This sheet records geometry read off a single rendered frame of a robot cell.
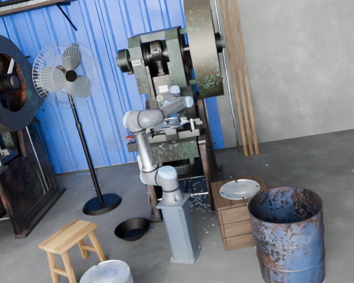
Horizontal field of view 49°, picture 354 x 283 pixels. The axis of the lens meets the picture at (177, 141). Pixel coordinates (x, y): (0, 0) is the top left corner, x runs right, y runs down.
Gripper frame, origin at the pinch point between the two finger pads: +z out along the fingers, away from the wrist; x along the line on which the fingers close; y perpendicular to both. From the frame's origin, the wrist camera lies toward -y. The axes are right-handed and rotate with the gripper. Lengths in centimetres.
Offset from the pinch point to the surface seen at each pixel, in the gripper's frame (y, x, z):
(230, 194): 29, -60, 21
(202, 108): 16.7, 39.9, 22.0
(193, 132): 7.6, 1.7, 12.9
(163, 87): -9.0, 24.7, -19.6
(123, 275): -37, -124, -5
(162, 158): -20.6, -11.9, 23.3
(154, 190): -32, -27, 43
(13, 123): -141, 22, -13
